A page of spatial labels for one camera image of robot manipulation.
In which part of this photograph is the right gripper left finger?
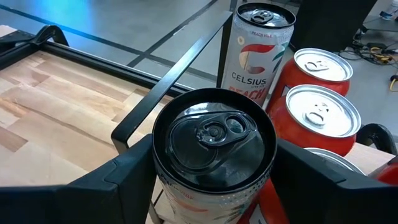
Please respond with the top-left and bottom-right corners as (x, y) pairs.
(0, 134), (157, 224)

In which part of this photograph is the black aluminium table frame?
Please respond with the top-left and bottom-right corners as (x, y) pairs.
(0, 29), (193, 97)

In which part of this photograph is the black table clamp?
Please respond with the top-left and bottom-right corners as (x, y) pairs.
(356, 123), (398, 156)
(30, 24), (70, 47)

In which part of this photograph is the red Coca-Cola can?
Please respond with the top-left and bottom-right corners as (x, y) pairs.
(369, 157), (398, 186)
(269, 83), (362, 157)

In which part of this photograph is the large black box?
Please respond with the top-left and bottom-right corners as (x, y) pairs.
(290, 0), (379, 52)

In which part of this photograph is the yellow extension cable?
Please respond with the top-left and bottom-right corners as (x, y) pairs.
(368, 46), (398, 93)

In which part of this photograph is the white Celsius can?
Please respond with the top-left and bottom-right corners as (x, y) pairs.
(151, 87), (278, 224)
(220, 2), (297, 108)

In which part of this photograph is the red Fanta strawberry can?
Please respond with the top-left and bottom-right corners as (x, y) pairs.
(266, 47), (354, 113)
(238, 147), (367, 224)

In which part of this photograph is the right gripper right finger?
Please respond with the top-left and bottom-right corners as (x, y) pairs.
(269, 138), (398, 224)

